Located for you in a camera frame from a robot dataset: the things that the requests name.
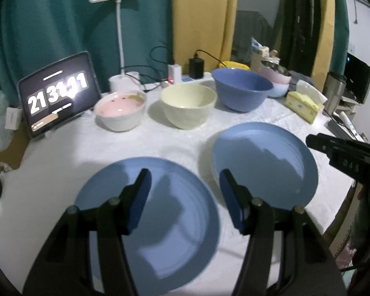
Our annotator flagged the steel tumbler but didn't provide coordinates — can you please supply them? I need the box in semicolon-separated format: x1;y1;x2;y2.
323;72;347;109

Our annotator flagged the metal bowl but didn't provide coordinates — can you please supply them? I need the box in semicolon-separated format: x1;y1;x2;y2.
262;60;292;76

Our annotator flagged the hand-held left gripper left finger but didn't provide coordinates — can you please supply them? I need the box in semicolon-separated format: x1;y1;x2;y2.
23;168;152;296

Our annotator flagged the black tablet showing clock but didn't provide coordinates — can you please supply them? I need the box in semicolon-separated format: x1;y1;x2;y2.
18;51;102;139

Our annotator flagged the white plastic packet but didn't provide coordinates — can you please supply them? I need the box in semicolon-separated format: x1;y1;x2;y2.
296;79;328;102

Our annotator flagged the black lamp cable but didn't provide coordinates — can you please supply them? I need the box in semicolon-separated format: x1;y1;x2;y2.
120;65;171;93

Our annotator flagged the black charger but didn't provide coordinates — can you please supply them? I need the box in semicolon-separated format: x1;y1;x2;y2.
189;57;205;79

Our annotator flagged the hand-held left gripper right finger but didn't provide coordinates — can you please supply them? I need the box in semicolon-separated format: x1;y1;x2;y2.
219;168;347;296

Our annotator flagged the green curtain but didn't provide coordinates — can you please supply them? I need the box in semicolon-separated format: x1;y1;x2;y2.
331;0;350;77
0;0;174;100

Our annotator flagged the pink strawberry print bowl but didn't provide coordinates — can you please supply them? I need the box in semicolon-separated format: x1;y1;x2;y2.
94;90;147;132

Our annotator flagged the white desk shelf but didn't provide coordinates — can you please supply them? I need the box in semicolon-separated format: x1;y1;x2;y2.
333;94;360;121

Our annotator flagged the white power strip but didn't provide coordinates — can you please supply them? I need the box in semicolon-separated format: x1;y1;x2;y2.
168;72;216;87

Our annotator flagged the cream bowl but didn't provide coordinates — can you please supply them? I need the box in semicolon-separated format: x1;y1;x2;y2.
160;84;217;130

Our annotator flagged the small white box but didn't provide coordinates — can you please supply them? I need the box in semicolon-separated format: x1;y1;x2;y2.
4;107;21;130

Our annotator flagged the dark grey cloth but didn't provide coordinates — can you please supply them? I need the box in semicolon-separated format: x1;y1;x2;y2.
288;73;315;91

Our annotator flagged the black monitor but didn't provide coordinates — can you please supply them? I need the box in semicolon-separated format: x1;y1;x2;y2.
343;52;370;104

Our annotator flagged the small pink bowl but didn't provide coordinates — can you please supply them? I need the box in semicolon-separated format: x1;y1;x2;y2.
260;63;292;84

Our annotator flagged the cream storage basket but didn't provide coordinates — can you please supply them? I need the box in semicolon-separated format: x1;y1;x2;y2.
251;48;279;72

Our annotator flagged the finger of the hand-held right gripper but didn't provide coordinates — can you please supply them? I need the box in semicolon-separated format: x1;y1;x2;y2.
306;132;370;158

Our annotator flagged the blue plate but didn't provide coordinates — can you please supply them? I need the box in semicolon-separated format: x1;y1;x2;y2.
73;157;221;295
212;122;319;213

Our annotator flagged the black framed window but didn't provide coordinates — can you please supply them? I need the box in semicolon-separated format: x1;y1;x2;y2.
231;0;333;75

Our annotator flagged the cardboard box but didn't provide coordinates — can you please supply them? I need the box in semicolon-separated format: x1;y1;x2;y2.
0;125;30;170

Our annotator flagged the black looped cable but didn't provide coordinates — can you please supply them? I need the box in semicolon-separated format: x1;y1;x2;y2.
150;46;175;66

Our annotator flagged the black charger cable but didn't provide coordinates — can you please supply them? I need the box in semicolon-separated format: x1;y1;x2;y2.
194;49;227;68

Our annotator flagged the white charger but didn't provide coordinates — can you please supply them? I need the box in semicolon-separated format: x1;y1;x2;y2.
168;64;182;84

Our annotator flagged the yellow packet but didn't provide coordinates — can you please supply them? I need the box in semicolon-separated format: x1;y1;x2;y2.
219;61;250;71

